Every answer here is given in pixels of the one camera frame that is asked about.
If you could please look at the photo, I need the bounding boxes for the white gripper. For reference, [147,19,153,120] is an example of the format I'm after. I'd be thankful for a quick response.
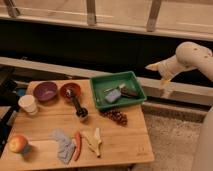
[145,55,197,89]

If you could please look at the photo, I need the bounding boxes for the black handled brush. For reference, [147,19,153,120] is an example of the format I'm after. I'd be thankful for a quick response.
[66,89,81,109]

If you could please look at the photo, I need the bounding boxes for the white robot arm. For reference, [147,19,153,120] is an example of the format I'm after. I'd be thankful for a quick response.
[146,42,213,171]

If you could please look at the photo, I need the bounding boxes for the green plastic tray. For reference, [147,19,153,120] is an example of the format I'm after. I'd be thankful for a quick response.
[90,71,146,110]

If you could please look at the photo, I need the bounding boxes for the light blue sponge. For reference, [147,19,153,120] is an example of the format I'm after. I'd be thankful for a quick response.
[105,89,121,103]

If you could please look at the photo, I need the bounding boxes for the dark red grapes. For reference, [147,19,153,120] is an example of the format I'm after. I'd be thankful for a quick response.
[100,110,128,126]

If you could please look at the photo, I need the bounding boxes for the small metal cup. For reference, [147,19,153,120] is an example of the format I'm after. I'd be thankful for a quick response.
[76,107,88,122]

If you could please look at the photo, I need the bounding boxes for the red orange bowl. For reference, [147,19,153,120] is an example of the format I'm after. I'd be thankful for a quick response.
[60,82,81,100]

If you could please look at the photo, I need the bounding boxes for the orange carrot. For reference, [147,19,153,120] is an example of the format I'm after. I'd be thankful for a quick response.
[74,132,82,161]

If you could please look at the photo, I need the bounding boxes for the purple bowl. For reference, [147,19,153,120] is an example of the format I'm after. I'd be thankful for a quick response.
[33,81,58,102]

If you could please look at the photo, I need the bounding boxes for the wooden table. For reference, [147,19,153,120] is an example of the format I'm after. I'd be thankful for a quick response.
[0,80,154,171]

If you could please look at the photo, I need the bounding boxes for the grey blue cloth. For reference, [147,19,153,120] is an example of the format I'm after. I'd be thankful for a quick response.
[51,129,76,164]

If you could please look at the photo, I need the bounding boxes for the white paper cup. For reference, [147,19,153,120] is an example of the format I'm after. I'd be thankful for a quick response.
[18,95,38,115]

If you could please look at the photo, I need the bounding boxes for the red apple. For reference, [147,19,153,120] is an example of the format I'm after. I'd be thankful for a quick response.
[8,135,28,153]

